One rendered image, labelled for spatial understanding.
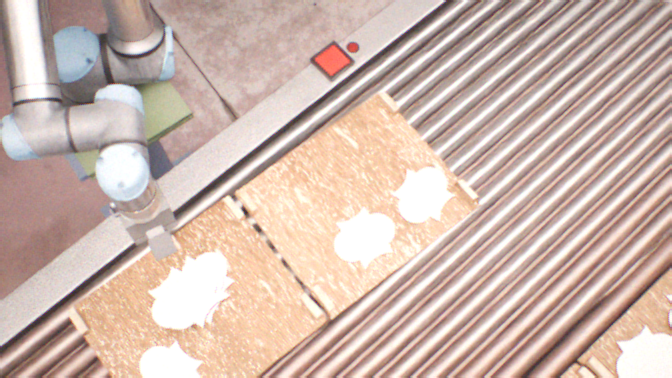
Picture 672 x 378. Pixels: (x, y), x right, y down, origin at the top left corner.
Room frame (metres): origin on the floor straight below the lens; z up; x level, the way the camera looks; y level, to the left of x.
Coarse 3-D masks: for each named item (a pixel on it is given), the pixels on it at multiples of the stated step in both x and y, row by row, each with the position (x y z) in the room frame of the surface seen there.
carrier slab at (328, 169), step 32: (352, 128) 0.71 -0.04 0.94; (384, 128) 0.71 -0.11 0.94; (288, 160) 0.63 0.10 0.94; (320, 160) 0.63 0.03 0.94; (352, 160) 0.63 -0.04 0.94; (384, 160) 0.63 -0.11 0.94; (416, 160) 0.63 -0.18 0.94; (256, 192) 0.55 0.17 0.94; (288, 192) 0.55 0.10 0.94; (320, 192) 0.55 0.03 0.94; (352, 192) 0.55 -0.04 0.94; (384, 192) 0.56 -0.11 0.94; (288, 224) 0.48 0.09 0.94; (320, 224) 0.48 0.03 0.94; (416, 224) 0.48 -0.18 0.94; (448, 224) 0.48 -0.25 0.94; (288, 256) 0.41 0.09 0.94; (320, 256) 0.41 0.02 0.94; (384, 256) 0.41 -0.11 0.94; (352, 288) 0.34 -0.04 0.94
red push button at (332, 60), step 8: (336, 48) 0.92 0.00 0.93; (320, 56) 0.90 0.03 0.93; (328, 56) 0.90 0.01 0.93; (336, 56) 0.90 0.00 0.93; (344, 56) 0.90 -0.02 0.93; (320, 64) 0.88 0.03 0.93; (328, 64) 0.88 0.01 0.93; (336, 64) 0.88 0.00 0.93; (344, 64) 0.88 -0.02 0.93; (328, 72) 0.86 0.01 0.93
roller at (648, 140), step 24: (648, 144) 0.69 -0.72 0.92; (624, 168) 0.63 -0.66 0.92; (600, 192) 0.57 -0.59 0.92; (576, 216) 0.51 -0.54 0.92; (528, 240) 0.46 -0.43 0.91; (552, 240) 0.46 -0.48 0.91; (504, 264) 0.40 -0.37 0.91; (528, 264) 0.40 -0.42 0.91; (480, 288) 0.35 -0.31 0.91; (504, 288) 0.35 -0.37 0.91; (456, 312) 0.30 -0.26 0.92; (432, 336) 0.25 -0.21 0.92; (408, 360) 0.20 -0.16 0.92
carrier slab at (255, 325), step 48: (192, 240) 0.44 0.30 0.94; (240, 240) 0.44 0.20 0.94; (144, 288) 0.34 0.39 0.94; (240, 288) 0.34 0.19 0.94; (288, 288) 0.34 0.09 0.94; (96, 336) 0.23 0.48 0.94; (144, 336) 0.24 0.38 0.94; (192, 336) 0.24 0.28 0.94; (240, 336) 0.24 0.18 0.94; (288, 336) 0.24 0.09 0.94
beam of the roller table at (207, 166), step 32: (416, 0) 1.07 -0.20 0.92; (448, 0) 1.08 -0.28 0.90; (352, 32) 0.98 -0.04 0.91; (384, 32) 0.98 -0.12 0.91; (288, 96) 0.80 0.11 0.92; (320, 96) 0.80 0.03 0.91; (224, 128) 0.72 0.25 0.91; (256, 128) 0.72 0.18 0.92; (192, 160) 0.63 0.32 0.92; (224, 160) 0.64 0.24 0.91; (192, 192) 0.56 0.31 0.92; (64, 256) 0.41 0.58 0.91; (96, 256) 0.41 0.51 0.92; (32, 288) 0.34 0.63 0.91; (64, 288) 0.34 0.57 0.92; (0, 320) 0.27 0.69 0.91; (32, 320) 0.27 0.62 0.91; (0, 352) 0.21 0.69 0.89
